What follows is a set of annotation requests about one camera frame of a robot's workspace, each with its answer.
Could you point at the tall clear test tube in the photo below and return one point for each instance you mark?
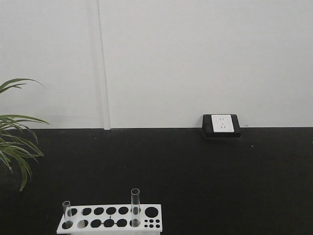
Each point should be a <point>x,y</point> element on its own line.
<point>135,206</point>

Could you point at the short clear test tube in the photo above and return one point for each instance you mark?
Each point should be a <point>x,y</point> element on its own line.
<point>67,214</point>

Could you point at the white test tube rack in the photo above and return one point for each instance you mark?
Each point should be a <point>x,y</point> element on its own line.
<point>112,220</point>

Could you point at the green potted plant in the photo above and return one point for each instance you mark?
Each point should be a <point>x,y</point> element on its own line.
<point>13,147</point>

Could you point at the white wall socket black box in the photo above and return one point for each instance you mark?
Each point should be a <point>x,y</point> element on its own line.
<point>220,126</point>

